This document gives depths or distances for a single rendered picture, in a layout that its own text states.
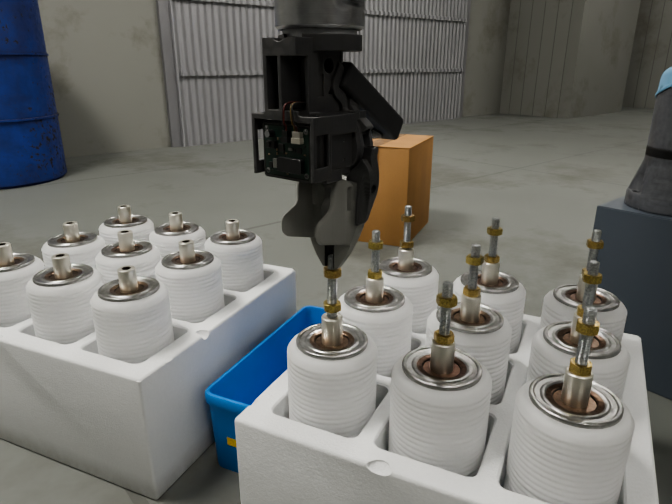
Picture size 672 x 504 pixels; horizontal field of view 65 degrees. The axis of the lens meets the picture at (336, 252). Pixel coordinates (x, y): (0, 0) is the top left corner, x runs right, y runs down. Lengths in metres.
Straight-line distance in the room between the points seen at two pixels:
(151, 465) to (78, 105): 2.98
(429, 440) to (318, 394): 0.12
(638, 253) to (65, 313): 0.87
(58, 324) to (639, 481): 0.69
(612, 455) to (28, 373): 0.69
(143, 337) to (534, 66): 5.71
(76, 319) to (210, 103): 3.12
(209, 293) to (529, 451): 0.49
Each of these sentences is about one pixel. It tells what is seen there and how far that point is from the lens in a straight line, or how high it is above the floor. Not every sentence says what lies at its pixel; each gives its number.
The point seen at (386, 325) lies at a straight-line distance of 0.63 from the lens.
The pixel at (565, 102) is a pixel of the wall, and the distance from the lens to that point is 5.99.
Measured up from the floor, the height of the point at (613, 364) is 0.25.
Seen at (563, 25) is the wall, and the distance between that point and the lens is 6.05.
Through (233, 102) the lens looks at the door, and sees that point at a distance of 3.90.
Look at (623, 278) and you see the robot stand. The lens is 1.02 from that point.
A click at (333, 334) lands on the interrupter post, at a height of 0.27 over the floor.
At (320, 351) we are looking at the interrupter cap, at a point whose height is 0.25.
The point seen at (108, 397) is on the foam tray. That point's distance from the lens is 0.73.
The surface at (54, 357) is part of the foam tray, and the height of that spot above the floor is 0.18.
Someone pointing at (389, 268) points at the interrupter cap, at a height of 0.25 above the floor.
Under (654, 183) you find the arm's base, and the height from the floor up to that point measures 0.35.
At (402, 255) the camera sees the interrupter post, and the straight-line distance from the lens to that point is 0.75.
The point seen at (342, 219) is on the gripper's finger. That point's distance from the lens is 0.49.
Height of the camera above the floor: 0.53
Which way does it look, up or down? 20 degrees down
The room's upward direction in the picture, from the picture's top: straight up
